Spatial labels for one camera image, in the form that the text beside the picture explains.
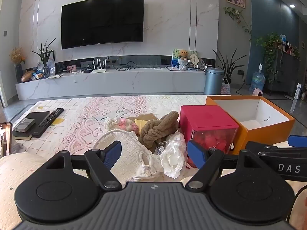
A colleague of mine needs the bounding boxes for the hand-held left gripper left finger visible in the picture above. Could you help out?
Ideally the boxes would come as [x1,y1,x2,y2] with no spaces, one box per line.
[45,141,122,190]

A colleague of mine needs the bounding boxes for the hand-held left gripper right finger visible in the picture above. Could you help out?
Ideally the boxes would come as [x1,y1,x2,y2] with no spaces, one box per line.
[185,140,263,190]

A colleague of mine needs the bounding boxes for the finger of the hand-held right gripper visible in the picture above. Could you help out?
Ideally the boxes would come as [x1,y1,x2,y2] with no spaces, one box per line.
[245,141,307,157]
[287,135,307,147]

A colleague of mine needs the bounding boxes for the orange cardboard box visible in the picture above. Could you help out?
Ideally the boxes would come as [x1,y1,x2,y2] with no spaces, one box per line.
[205,95,296,155]

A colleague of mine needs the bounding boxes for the white padded cloth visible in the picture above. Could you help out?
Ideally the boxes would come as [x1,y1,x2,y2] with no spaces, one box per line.
[92,129,163,181]

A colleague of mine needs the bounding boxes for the white plastic bag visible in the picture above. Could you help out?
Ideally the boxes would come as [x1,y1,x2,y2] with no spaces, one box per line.
[159,132,187,179]

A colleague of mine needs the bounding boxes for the pink white plush toy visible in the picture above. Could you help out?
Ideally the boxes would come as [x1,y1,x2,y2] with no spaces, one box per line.
[120,118,139,133]

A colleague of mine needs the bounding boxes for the yellow cloth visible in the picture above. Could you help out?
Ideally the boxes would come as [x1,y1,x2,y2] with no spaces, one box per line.
[134,118,147,130]

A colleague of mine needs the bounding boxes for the red box with clear front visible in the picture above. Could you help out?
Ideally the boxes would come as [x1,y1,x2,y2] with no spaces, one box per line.
[179,105,239,169]

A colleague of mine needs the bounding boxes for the white checked tablecloth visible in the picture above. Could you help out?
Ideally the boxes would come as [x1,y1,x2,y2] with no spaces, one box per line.
[11,94,231,160]

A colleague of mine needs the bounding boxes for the large water bottle with pump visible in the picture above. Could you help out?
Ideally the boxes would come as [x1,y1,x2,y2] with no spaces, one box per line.
[249,63,266,92]

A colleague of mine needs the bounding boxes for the woven basket bag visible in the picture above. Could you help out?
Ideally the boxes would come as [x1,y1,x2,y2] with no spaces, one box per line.
[221,79,231,96]

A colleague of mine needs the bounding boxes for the dark cabinet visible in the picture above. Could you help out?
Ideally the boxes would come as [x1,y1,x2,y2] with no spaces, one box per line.
[265,48,300,93]

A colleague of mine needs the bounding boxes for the black remote control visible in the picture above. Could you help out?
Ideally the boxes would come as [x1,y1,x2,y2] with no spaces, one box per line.
[32,108,64,138]

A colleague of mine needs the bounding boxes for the marble television cabinet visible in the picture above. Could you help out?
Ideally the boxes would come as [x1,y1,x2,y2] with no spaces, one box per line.
[15,66,207,100]

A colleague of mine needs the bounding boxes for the grey blue trash can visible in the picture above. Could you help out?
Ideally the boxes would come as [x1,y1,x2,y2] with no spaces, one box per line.
[204,67,224,95]

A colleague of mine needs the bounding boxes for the black book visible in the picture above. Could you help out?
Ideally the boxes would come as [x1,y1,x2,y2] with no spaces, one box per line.
[13,111,50,140]

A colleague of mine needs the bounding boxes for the white router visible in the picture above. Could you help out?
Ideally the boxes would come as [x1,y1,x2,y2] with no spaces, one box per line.
[92,57,109,74]

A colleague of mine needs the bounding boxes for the long-leaf potted plant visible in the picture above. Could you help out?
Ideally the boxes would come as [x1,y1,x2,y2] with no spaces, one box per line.
[212,49,247,84]

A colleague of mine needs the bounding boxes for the grey small box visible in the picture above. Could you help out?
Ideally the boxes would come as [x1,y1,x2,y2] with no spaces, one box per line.
[15,118,35,133]

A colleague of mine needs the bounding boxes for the cream dotted blanket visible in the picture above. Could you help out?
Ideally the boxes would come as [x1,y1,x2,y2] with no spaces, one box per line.
[0,152,92,230]

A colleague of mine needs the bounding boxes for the wooden fan sign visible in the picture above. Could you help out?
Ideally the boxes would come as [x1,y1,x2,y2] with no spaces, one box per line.
[189,54,199,69]

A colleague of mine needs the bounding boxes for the teddy bear bouquet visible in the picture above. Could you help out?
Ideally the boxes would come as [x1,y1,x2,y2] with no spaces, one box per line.
[177,49,190,71]

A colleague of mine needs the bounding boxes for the bushy potted vine plant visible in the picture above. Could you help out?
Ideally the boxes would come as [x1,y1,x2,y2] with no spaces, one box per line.
[255,33,282,83]

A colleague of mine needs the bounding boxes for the green blue poster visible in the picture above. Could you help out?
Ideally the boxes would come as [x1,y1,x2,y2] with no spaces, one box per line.
[172,48,198,68]

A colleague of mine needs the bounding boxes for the smartphone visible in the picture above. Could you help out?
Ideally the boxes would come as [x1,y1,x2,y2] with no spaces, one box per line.
[0,122,13,157]

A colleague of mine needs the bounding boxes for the golden gourd ornament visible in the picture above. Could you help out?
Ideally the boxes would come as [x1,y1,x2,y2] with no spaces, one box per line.
[21,70,36,83]

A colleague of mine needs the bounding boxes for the green plant in glass vase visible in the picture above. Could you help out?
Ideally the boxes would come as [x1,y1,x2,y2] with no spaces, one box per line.
[32,38,57,78]

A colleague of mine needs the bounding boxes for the black television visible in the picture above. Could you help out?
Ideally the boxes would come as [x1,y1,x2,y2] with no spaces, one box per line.
[61,0,145,50]

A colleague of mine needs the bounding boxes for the dried yellow flowers in vase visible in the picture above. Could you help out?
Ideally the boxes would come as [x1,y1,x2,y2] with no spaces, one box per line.
[10,47,26,83]

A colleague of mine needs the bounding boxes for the hanging vine plant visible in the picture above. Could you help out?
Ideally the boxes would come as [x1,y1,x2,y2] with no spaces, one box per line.
[224,7,252,41]

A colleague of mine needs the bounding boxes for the black cables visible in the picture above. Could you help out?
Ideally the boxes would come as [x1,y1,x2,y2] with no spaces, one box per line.
[113,61,149,71]

